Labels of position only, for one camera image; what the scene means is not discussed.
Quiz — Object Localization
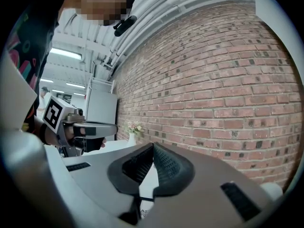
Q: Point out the person's left hand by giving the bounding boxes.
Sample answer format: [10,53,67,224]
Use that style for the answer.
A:
[63,125,75,147]

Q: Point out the pink flower bouquet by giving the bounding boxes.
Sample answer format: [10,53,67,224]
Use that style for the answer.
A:
[125,121,143,135]

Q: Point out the white vase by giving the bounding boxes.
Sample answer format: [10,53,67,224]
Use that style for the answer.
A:
[127,132,137,147]

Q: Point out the white refrigerator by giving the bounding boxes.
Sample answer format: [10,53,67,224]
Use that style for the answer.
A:
[84,76,119,128]

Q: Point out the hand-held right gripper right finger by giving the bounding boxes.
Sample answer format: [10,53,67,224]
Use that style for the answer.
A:
[142,142,275,228]

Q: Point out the person's black printed t-shirt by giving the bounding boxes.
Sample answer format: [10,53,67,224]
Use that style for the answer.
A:
[7,6,60,134]

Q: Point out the person's left forearm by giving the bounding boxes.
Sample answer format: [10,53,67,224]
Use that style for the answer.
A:
[33,114,65,149]

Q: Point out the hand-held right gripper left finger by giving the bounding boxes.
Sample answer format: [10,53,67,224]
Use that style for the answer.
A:
[63,142,154,226]

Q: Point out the black wrist band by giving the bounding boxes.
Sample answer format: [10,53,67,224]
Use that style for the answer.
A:
[39,123,49,145]

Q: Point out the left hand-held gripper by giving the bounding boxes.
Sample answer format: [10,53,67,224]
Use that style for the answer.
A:
[42,95,119,158]

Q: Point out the black framed picture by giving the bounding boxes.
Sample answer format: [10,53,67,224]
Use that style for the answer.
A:
[139,196,156,220]

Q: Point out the white ceiling pipe bundle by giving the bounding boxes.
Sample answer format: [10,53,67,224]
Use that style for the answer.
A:
[108,0,255,66]

